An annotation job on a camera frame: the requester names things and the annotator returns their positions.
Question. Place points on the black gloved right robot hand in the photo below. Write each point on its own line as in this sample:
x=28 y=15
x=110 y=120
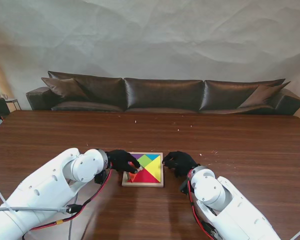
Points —
x=181 y=162

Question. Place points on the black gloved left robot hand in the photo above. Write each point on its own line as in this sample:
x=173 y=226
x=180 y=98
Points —
x=121 y=160

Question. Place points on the purple tangram triangle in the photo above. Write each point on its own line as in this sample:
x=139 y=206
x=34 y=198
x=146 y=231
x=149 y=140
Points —
x=135 y=157

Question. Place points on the orange tangram parallelogram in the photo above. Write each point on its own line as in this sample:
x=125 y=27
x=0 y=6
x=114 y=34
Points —
x=131 y=177

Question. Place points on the green tangram square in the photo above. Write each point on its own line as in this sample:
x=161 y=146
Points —
x=145 y=160

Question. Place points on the large yellow tangram triangle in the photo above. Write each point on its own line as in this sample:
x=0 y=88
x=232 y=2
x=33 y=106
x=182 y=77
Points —
x=155 y=168

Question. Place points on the small blue tangram triangle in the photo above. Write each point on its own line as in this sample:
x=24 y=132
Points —
x=153 y=156

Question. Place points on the large red tangram triangle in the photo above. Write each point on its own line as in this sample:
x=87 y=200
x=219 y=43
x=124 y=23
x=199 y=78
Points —
x=147 y=177

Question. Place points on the light wooden square tray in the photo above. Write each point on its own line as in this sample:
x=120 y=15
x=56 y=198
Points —
x=142 y=185

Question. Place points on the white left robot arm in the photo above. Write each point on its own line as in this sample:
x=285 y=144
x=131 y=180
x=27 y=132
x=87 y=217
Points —
x=47 y=190

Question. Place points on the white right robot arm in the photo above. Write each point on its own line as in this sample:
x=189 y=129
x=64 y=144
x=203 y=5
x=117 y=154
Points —
x=222 y=207

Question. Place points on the dark brown leather sofa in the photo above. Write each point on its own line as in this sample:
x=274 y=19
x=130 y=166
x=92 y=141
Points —
x=162 y=95

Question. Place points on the brown throw cushion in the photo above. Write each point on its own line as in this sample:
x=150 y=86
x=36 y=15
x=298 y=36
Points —
x=261 y=96
x=65 y=88

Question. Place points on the small metal side table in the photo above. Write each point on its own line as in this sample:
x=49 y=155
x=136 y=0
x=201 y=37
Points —
x=13 y=100

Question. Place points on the white crumpled backdrop sheet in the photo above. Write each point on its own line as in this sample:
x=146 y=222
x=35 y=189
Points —
x=150 y=37

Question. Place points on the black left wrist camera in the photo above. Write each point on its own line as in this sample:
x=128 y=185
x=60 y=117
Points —
x=100 y=177

